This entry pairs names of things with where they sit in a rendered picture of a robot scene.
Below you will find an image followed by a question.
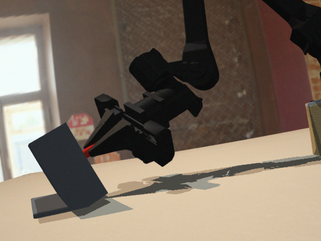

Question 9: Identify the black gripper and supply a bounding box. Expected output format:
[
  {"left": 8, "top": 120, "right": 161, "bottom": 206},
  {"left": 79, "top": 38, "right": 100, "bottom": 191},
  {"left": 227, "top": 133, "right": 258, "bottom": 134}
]
[{"left": 84, "top": 91, "right": 175, "bottom": 167}]

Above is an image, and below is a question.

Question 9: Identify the dark grey sloped panel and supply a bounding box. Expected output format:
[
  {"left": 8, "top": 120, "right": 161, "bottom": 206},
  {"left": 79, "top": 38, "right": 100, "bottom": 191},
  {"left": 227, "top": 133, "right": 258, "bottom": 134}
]
[{"left": 28, "top": 123, "right": 108, "bottom": 219}]

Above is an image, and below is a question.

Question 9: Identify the red peg with white band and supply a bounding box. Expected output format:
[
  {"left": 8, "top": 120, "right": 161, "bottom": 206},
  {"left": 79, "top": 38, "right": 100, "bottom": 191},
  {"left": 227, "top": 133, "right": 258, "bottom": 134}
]
[{"left": 83, "top": 142, "right": 96, "bottom": 158}]

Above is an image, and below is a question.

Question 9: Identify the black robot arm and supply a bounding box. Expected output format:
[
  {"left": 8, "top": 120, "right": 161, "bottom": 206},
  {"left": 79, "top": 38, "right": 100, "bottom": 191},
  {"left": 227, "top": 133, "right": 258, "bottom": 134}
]
[{"left": 129, "top": 0, "right": 321, "bottom": 118}]

